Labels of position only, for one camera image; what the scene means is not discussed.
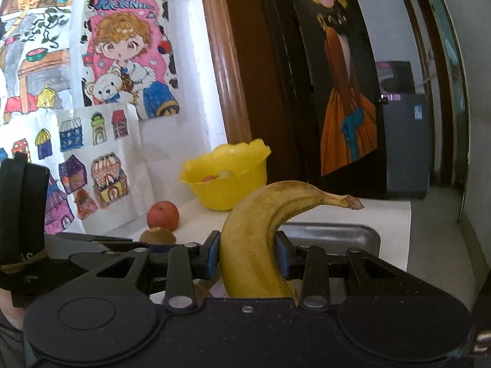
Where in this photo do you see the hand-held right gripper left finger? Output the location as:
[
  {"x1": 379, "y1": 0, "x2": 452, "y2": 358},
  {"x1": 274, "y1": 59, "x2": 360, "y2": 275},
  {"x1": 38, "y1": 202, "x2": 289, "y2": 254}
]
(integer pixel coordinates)
[{"x1": 63, "y1": 231, "x2": 222, "y2": 311}]

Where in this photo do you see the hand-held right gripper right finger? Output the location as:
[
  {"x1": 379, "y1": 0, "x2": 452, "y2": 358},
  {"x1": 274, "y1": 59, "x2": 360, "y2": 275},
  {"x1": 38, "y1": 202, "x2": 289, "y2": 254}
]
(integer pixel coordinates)
[{"x1": 275, "y1": 230, "x2": 442, "y2": 311}]

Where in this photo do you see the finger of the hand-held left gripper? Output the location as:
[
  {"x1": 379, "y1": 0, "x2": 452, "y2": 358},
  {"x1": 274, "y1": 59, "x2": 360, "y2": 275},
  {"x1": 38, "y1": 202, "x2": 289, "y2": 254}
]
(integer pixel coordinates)
[{"x1": 45, "y1": 232, "x2": 136, "y2": 257}]

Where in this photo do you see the yellow banana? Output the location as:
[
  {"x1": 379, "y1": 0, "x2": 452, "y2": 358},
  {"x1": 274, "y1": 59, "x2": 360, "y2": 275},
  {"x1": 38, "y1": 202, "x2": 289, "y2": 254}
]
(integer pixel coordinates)
[{"x1": 220, "y1": 180, "x2": 365, "y2": 299}]

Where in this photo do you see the yellow plastic bowl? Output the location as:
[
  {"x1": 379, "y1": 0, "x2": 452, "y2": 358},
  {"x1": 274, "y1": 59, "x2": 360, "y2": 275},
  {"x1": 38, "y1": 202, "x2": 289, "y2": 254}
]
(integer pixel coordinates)
[{"x1": 178, "y1": 138, "x2": 272, "y2": 211}]

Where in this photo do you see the metal tray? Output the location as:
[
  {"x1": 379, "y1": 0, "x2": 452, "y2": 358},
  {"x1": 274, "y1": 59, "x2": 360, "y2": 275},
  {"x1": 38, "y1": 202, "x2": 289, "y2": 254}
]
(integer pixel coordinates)
[{"x1": 282, "y1": 222, "x2": 381, "y2": 269}]

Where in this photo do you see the red apple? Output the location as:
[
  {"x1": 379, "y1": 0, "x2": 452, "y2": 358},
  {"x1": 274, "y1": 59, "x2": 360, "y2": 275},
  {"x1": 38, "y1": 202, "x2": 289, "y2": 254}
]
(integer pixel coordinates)
[{"x1": 147, "y1": 200, "x2": 180, "y2": 229}]

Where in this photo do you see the dark wooden door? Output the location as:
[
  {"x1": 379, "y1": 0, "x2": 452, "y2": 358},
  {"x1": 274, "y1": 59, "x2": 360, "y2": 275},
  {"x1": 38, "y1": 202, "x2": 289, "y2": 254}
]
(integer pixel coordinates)
[{"x1": 253, "y1": 0, "x2": 389, "y2": 201}]

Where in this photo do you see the orange dress door poster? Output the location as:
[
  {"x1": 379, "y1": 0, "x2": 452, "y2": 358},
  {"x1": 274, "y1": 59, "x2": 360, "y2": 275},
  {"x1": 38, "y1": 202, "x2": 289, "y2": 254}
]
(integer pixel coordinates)
[{"x1": 288, "y1": 0, "x2": 379, "y2": 178}]

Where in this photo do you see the grey washing machine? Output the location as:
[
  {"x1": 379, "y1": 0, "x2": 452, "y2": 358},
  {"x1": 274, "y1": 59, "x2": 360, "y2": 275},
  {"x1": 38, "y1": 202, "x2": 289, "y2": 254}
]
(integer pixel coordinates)
[{"x1": 384, "y1": 92, "x2": 433, "y2": 201}]

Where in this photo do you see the dark box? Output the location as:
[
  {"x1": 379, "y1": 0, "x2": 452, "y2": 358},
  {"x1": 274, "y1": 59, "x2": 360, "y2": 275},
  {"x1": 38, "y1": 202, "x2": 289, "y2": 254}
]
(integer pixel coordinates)
[{"x1": 377, "y1": 60, "x2": 416, "y2": 94}]

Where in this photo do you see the colourful houses wall poster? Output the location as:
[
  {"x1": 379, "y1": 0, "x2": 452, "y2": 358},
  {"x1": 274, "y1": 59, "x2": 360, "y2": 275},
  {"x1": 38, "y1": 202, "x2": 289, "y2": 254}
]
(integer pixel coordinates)
[{"x1": 0, "y1": 103, "x2": 154, "y2": 235}]

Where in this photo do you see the cartoon room wall poster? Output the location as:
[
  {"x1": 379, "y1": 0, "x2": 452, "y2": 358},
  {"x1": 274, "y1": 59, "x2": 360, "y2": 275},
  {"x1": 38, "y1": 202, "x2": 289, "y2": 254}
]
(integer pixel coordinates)
[{"x1": 0, "y1": 0, "x2": 77, "y2": 125}]

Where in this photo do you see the brown wooden door frame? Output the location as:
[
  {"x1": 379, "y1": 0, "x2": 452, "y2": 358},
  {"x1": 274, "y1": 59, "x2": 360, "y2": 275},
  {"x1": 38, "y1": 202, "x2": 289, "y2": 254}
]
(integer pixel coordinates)
[{"x1": 197, "y1": 0, "x2": 254, "y2": 147}]

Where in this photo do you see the pink cartoon wall poster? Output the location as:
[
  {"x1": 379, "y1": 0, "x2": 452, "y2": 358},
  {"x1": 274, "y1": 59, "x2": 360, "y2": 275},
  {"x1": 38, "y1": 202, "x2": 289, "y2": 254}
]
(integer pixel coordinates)
[{"x1": 80, "y1": 0, "x2": 181, "y2": 120}]

